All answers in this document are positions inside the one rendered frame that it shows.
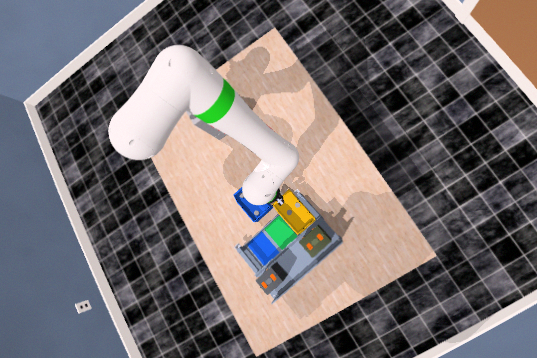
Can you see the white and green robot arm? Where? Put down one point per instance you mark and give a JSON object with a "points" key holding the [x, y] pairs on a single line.
{"points": [[181, 80]]}

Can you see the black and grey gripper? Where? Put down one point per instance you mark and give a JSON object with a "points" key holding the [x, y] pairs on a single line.
{"points": [[279, 200]]}

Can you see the blue bin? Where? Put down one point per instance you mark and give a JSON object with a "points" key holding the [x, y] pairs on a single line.
{"points": [[250, 208]]}

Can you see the yellow bin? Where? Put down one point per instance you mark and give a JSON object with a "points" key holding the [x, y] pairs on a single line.
{"points": [[300, 217]]}

